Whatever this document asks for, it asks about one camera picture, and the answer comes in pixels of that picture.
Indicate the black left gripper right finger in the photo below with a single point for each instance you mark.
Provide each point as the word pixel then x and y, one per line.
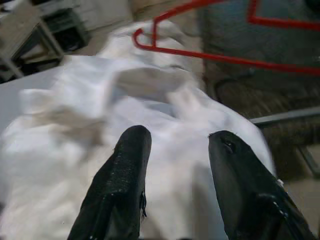
pixel 245 190

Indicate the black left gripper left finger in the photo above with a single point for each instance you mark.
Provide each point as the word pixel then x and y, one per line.
pixel 120 180

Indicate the white cartoon print shirt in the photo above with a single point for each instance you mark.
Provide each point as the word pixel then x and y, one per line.
pixel 75 155

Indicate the red plastic hanger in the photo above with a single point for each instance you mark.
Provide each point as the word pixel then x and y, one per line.
pixel 225 58

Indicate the low white tv stand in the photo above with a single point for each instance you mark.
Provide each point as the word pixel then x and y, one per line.
pixel 57 32

